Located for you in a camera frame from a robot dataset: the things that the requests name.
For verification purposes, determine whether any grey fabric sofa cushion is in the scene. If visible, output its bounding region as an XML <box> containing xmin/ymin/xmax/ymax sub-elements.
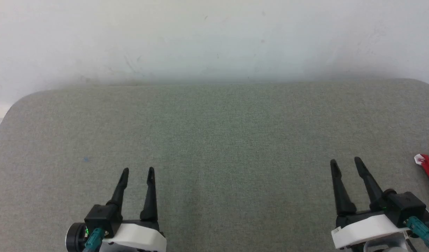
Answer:
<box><xmin>0</xmin><ymin>79</ymin><xmax>429</xmax><ymax>252</ymax></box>

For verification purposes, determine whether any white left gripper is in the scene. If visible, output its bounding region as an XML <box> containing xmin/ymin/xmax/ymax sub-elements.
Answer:
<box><xmin>101</xmin><ymin>167</ymin><xmax>166</xmax><ymax>252</ymax></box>

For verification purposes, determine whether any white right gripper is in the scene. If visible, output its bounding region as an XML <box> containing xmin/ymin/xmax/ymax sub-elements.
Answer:
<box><xmin>330</xmin><ymin>156</ymin><xmax>409</xmax><ymax>250</ymax></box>

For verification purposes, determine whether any teal-plug right camera cable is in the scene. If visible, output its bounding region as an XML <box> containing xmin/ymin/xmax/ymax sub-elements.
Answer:
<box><xmin>406</xmin><ymin>216</ymin><xmax>429</xmax><ymax>251</ymax></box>

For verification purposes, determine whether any teal-plug camera cable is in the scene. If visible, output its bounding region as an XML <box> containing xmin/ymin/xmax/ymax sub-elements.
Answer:
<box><xmin>82</xmin><ymin>228</ymin><xmax>105</xmax><ymax>252</ymax></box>
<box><xmin>406</xmin><ymin>216</ymin><xmax>429</xmax><ymax>251</ymax></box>

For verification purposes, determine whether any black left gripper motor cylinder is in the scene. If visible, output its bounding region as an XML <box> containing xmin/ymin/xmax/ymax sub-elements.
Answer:
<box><xmin>65</xmin><ymin>222</ymin><xmax>87</xmax><ymax>252</ymax></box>

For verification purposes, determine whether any teal-plug left camera cable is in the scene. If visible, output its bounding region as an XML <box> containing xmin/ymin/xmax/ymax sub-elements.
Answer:
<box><xmin>82</xmin><ymin>228</ymin><xmax>105</xmax><ymax>252</ymax></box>

